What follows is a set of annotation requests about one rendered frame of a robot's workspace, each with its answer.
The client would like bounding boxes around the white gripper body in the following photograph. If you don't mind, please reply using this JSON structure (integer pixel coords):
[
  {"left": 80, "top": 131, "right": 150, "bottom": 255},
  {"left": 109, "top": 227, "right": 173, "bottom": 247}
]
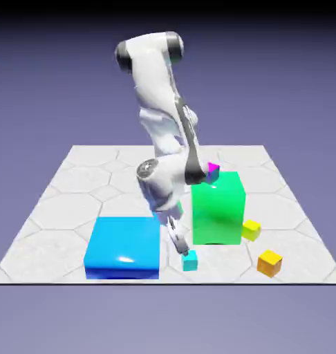
[{"left": 165, "top": 214, "right": 189, "bottom": 250}]

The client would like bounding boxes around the small cyan cube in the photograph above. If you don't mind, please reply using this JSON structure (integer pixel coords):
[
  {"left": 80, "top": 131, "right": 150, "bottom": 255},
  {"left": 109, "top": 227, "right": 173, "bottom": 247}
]
[{"left": 181, "top": 249, "right": 198, "bottom": 272}]

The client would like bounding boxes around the small magenta cube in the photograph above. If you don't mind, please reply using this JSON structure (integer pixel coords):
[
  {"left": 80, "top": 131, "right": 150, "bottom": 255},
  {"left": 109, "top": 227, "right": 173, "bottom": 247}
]
[{"left": 205, "top": 162, "right": 221, "bottom": 185}]

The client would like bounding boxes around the small yellow cube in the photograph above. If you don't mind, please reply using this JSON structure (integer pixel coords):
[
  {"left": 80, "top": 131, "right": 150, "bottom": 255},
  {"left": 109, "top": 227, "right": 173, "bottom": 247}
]
[{"left": 241, "top": 219, "right": 262, "bottom": 242}]

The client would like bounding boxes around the small orange cube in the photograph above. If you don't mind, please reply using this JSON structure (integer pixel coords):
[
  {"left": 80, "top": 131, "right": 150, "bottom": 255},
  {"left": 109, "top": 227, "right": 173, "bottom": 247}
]
[{"left": 256, "top": 249, "right": 283, "bottom": 279}]

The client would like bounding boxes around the large green box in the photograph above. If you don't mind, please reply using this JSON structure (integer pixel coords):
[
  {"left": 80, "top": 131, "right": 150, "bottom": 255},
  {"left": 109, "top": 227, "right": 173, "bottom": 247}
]
[{"left": 190, "top": 171, "right": 247, "bottom": 246}]

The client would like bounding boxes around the large blue box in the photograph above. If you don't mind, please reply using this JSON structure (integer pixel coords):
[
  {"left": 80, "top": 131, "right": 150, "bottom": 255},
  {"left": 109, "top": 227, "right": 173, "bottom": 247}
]
[{"left": 83, "top": 216, "right": 161, "bottom": 281}]

